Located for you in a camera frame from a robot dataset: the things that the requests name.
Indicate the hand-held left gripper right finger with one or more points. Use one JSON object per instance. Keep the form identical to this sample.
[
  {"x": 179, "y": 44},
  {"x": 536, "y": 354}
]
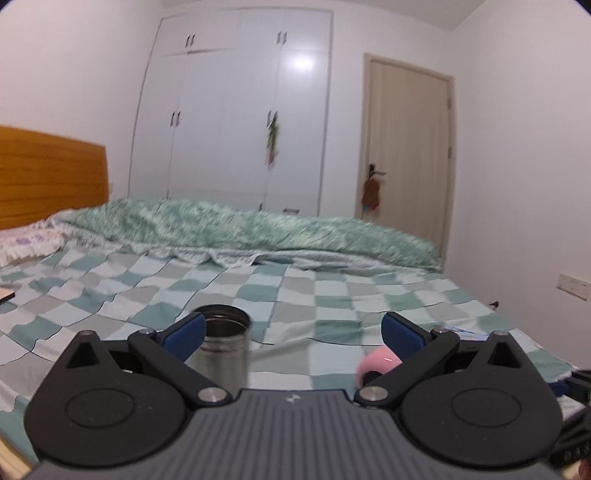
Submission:
[{"x": 400, "y": 336}]

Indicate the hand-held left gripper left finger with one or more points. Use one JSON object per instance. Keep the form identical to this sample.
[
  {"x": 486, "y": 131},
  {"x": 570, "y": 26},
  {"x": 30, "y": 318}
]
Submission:
[{"x": 188, "y": 336}]

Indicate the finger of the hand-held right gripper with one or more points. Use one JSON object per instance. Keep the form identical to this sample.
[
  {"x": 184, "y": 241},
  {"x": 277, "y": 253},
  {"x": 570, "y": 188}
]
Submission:
[{"x": 577, "y": 385}]

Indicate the stainless steel cup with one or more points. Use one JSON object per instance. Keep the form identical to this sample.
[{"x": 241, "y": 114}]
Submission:
[{"x": 221, "y": 350}]

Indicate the pink tape roll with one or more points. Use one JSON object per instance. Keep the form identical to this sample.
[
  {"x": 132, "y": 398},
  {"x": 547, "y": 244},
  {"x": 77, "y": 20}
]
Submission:
[{"x": 376, "y": 362}]

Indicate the checkered bed sheet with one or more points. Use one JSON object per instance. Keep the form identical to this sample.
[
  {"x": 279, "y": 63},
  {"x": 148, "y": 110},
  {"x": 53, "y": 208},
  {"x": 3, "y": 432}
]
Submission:
[{"x": 295, "y": 295}]

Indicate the green patterned duvet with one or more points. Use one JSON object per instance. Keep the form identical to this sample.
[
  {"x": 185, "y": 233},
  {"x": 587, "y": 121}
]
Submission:
[{"x": 249, "y": 230}]

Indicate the brown hanging pouch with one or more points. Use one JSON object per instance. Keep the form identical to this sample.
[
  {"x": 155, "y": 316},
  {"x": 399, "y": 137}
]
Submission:
[{"x": 371, "y": 194}]

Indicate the beige wooden door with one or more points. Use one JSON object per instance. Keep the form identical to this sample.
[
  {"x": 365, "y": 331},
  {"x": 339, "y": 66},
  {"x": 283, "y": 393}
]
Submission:
[{"x": 406, "y": 152}]

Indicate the floral pillow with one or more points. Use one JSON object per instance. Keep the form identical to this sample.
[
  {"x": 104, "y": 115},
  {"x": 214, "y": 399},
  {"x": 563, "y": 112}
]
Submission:
[{"x": 25, "y": 242}]

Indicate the wooden headboard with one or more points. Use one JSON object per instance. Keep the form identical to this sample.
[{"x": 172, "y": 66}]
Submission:
[{"x": 51, "y": 177}]

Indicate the green hanging ornament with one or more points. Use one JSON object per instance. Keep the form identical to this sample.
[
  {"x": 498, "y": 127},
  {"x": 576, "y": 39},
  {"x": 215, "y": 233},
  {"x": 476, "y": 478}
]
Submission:
[{"x": 273, "y": 136}]

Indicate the white wardrobe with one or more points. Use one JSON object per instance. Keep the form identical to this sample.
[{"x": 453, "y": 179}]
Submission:
[{"x": 235, "y": 110}]

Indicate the white wall switch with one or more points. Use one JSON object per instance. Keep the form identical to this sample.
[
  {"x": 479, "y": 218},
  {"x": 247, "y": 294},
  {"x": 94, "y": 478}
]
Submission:
[{"x": 574, "y": 285}]

